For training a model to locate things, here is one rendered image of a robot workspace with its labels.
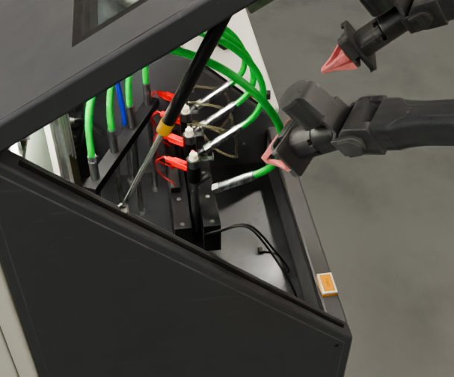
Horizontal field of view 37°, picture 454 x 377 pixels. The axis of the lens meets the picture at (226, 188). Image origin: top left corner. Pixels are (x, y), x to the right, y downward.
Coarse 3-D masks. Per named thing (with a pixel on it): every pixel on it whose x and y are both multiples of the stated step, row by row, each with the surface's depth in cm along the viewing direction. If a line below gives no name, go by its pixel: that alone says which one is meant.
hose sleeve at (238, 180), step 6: (246, 174) 124; (252, 174) 123; (228, 180) 126; (234, 180) 125; (240, 180) 124; (246, 180) 124; (252, 180) 124; (222, 186) 127; (228, 186) 126; (234, 186) 126
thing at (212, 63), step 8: (184, 56) 109; (192, 56) 109; (208, 64) 109; (216, 64) 109; (224, 72) 109; (232, 72) 109; (240, 80) 110; (248, 88) 110; (256, 88) 111; (256, 96) 111; (264, 96) 112; (88, 104) 122; (264, 104) 111; (88, 112) 123; (272, 112) 112; (88, 120) 124; (272, 120) 113; (280, 120) 114; (88, 128) 126; (280, 128) 114; (88, 136) 127; (88, 144) 128; (88, 152) 130; (88, 160) 131; (264, 168) 121; (272, 168) 121; (256, 176) 123
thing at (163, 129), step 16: (208, 32) 79; (208, 48) 80; (192, 64) 82; (192, 80) 83; (176, 96) 85; (176, 112) 86; (160, 128) 88; (144, 160) 93; (128, 192) 97; (128, 208) 99
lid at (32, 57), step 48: (0, 0) 105; (48, 0) 95; (96, 0) 90; (144, 0) 79; (192, 0) 73; (240, 0) 73; (0, 48) 93; (48, 48) 85; (96, 48) 78; (144, 48) 75; (0, 96) 83; (48, 96) 78; (0, 144) 81
